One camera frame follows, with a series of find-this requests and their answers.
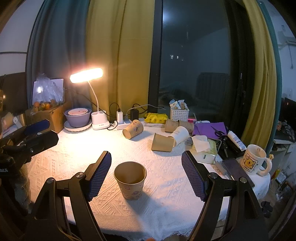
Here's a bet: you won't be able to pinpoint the white air conditioner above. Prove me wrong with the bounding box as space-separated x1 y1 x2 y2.
277 31 296 47

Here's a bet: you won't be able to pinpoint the black monitor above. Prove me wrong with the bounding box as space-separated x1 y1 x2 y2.
277 97 295 142

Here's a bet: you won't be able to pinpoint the white plate under bowl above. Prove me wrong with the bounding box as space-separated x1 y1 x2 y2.
63 118 93 133

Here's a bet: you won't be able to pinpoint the black power adapter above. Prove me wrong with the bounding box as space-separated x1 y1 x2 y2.
130 108 139 121

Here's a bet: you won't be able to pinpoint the white power strip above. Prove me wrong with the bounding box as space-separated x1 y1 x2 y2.
113 119 149 131

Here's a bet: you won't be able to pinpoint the smartphone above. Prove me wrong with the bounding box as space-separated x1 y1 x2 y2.
222 159 255 188

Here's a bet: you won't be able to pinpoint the yellow curtain left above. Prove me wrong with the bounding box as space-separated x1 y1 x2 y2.
85 1 155 118

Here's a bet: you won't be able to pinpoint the purple bowl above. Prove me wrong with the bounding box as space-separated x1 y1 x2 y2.
64 108 91 128

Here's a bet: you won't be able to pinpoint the tissue pack with tissue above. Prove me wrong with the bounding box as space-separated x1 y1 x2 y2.
189 135 217 164

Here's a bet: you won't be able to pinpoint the brown paper cup rear right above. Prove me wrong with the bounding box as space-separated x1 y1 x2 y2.
178 120 194 135

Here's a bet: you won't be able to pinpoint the white knitted tablecloth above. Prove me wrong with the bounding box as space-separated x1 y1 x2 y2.
26 127 270 240

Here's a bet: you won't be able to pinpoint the white side desk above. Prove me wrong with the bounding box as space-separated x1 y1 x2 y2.
270 138 295 169

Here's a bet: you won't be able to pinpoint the brown paper cup behind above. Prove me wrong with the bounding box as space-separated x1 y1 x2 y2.
165 119 179 133

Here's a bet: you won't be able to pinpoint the teal curtain left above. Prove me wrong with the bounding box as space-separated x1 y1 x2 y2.
25 1 92 108

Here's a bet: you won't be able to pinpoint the white tube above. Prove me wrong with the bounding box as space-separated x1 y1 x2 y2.
227 131 247 152

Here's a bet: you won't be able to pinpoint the white USB charger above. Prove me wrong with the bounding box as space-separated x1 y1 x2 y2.
116 108 123 124

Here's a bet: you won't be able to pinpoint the black scissors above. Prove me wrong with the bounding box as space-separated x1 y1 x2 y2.
211 126 226 138

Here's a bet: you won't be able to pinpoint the yellow curtain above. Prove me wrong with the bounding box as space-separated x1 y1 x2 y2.
242 1 282 154
85 1 155 118

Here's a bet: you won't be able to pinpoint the plain brown cup front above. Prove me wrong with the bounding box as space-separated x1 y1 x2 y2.
152 133 175 152

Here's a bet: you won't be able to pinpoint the brown patterned paper cup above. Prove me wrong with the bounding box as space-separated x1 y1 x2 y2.
114 161 147 200

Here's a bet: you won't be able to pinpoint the yellow curtain right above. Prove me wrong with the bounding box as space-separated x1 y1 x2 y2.
242 1 282 154

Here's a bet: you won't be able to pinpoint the cardboard box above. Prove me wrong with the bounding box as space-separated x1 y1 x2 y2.
25 101 72 133

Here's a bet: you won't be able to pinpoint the white plastic basket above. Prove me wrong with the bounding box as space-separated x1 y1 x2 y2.
170 107 189 121

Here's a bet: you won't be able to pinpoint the purple folder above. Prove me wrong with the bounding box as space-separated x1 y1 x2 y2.
192 122 227 139

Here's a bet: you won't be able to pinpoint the white paper cup lying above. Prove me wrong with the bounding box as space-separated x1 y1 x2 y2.
169 126 190 147

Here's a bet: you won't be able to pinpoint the brown patterned cup lying left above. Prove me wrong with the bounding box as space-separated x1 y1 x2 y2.
122 120 144 140

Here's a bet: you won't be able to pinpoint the white bear mug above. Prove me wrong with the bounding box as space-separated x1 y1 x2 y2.
240 144 273 176

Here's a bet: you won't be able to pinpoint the yellow snack packet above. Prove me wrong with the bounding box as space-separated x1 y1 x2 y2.
144 113 168 124

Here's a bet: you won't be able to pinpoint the plastic bag of oranges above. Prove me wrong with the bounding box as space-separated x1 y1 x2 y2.
31 74 65 114

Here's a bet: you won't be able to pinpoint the white desk lamp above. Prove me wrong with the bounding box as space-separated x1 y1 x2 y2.
70 68 110 130

